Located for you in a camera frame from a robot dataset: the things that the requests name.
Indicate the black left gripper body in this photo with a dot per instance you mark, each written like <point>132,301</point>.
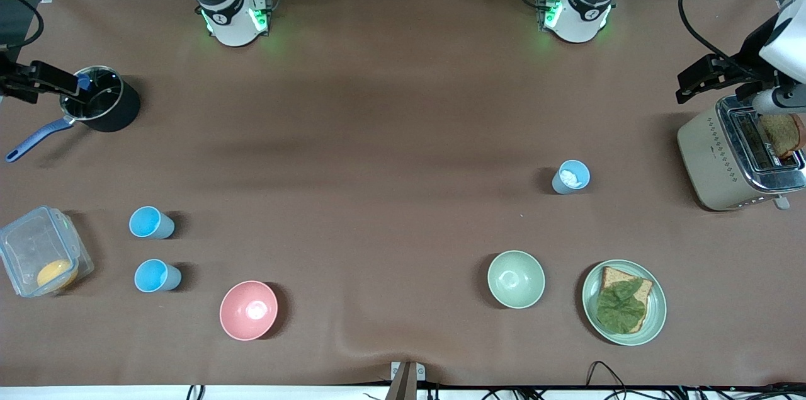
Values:
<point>747,58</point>

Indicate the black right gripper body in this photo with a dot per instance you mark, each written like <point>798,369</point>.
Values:
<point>19,80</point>

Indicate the blue cup with white filling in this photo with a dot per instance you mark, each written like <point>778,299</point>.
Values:
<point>559,184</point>

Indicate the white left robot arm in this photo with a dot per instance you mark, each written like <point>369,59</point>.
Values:
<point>576,22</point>

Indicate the beige and chrome toaster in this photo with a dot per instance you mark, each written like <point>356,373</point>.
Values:
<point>699,154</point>

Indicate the brown toast slice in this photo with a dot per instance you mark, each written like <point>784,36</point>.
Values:
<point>784,135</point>

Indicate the clear plastic container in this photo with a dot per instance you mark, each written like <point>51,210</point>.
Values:
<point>25,242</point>

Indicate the white filling in cup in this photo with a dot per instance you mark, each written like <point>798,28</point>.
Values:
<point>572,177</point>

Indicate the orange round food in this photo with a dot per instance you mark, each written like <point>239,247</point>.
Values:
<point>55,274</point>

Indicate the brown bread slice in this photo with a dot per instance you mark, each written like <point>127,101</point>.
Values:
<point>614,275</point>

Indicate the light green plate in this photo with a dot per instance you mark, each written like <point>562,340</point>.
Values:
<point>658,308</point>

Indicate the green lettuce leaf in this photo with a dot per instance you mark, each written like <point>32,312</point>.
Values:
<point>620,308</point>

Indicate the light green bowl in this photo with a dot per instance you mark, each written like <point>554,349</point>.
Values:
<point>515,279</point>

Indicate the pink bowl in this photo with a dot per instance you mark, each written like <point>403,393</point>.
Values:
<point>247,310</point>

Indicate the brown table mat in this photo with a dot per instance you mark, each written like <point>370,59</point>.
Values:
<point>378,198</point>

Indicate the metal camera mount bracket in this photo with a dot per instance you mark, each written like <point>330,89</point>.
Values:
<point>406,381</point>

